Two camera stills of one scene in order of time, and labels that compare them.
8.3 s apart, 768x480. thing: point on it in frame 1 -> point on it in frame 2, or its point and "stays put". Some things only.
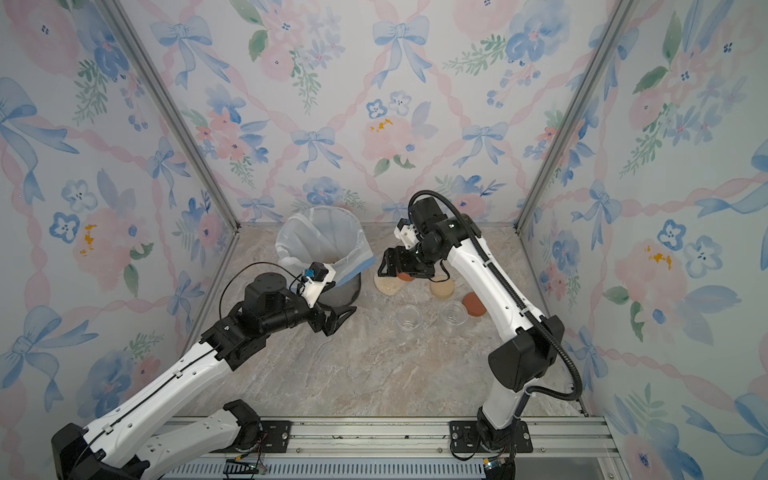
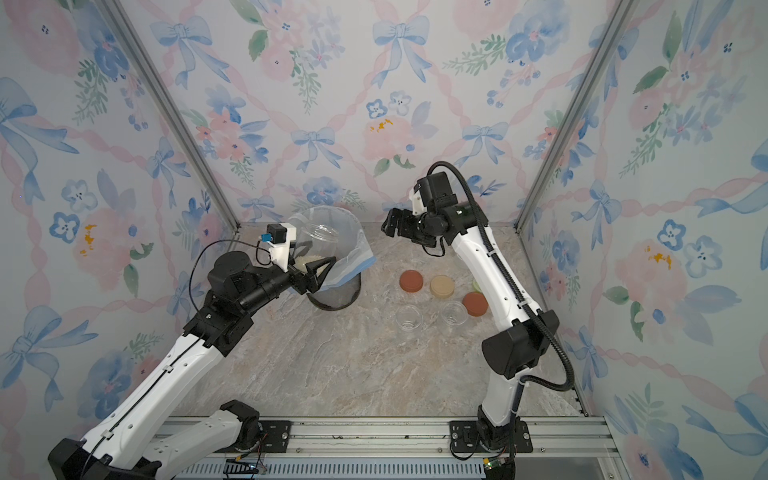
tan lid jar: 454,313 stays put
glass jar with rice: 409,317 stays put
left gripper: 333,323 -> 311,281
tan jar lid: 442,289 stays put
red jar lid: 473,304 stays put
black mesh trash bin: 343,294 stays put
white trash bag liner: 324,234 stays put
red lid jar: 388,285 -> 324,240
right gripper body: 410,260 -> 418,228
